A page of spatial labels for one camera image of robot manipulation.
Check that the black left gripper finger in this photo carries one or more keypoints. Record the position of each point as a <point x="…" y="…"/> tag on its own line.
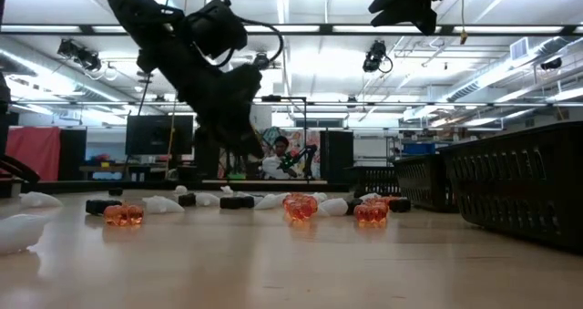
<point x="248" y="145"/>
<point x="221" y="140"/>

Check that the white plastic ghost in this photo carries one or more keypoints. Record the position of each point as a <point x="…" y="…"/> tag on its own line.
<point x="18" y="231"/>
<point x="161" y="205"/>
<point x="226" y="190"/>
<point x="181" y="189"/>
<point x="245" y="194"/>
<point x="321" y="197"/>
<point x="271" y="201"/>
<point x="334" y="207"/>
<point x="369" y="196"/>
<point x="38" y="200"/>
<point x="207" y="199"/>

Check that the black plastic bat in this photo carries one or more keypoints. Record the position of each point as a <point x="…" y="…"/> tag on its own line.
<point x="115" y="192"/>
<point x="400" y="205"/>
<point x="187" y="200"/>
<point x="237" y="202"/>
<point x="353" y="206"/>
<point x="100" y="207"/>

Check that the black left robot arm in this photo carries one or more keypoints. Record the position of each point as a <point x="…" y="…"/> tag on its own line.
<point x="155" y="31"/>

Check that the black background robot arm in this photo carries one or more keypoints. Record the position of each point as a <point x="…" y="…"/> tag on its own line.
<point x="309" y="151"/>

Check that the black upright panel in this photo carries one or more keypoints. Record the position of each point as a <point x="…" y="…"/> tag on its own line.
<point x="337" y="154"/>
<point x="207" y="165"/>
<point x="73" y="154"/>

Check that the person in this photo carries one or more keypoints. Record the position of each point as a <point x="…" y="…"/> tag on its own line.
<point x="281" y="143"/>

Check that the black overhead light bar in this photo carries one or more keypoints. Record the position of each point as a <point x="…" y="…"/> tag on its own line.
<point x="325" y="28"/>

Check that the black flat monitor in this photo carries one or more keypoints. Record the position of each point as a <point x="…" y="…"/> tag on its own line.
<point x="150" y="136"/>

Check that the white ceiling vent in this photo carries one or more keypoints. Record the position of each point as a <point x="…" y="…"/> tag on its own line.
<point x="519" y="48"/>

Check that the dark background desk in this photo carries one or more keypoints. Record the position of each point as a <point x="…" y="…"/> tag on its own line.
<point x="114" y="167"/>

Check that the black plastic mesh basket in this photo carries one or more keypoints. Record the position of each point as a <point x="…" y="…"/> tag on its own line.
<point x="524" y="186"/>
<point x="371" y="179"/>
<point x="423" y="181"/>

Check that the black ceiling fixture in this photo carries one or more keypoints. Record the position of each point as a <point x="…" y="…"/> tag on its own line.
<point x="551" y="64"/>

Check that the blue storage bin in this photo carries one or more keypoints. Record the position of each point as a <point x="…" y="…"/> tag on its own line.
<point x="419" y="148"/>

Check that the black ceiling spotlight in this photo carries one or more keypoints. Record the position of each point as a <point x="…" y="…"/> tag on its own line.
<point x="77" y="53"/>

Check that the red curtain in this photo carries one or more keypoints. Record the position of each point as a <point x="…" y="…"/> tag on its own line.
<point x="34" y="151"/>

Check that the black round ceiling camera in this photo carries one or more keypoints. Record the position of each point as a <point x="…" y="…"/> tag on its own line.
<point x="261" y="63"/>

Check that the black metal stand frame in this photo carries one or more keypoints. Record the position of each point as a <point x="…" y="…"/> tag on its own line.
<point x="291" y="98"/>

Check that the colourful patterned wall panel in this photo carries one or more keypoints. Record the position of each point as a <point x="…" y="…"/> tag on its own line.
<point x="313" y="140"/>

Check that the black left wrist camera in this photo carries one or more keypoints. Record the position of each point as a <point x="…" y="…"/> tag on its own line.
<point x="216" y="28"/>

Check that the black metal table frame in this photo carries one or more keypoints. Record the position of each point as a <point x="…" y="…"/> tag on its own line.
<point x="68" y="187"/>

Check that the black curved bracket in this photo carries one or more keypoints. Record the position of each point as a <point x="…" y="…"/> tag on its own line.
<point x="18" y="170"/>

